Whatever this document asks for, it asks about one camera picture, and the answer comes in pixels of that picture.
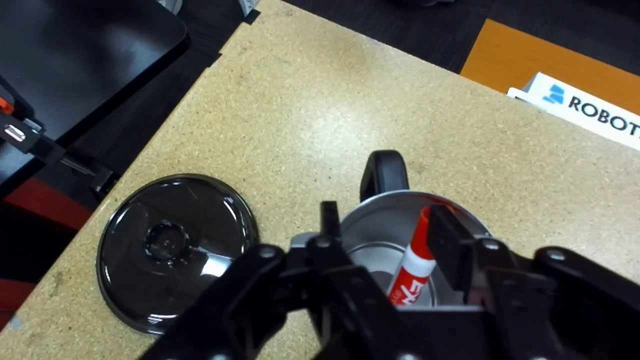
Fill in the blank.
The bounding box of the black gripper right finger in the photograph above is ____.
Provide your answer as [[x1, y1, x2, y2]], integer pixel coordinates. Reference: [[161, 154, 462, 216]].
[[428, 202, 640, 360]]

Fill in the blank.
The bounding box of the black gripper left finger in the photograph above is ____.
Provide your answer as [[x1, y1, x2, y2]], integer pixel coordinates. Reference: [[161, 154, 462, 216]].
[[137, 199, 402, 360]]

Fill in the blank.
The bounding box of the red and white marker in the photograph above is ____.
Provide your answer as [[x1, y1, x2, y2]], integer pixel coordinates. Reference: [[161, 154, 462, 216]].
[[385, 204, 441, 311]]

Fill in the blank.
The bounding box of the black round lid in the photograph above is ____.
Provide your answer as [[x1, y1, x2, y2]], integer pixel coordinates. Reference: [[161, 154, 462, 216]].
[[95, 172, 259, 337]]

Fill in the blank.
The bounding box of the white Robotiq box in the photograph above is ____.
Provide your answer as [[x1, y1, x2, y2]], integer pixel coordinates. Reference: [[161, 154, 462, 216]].
[[506, 70, 640, 154]]

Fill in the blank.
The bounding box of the orange flat board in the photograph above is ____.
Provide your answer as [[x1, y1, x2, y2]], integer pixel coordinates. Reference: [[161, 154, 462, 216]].
[[457, 19, 640, 117]]

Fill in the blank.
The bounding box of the teal mug with black handle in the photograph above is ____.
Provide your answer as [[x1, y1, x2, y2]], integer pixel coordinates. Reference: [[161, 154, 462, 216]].
[[290, 149, 497, 313]]

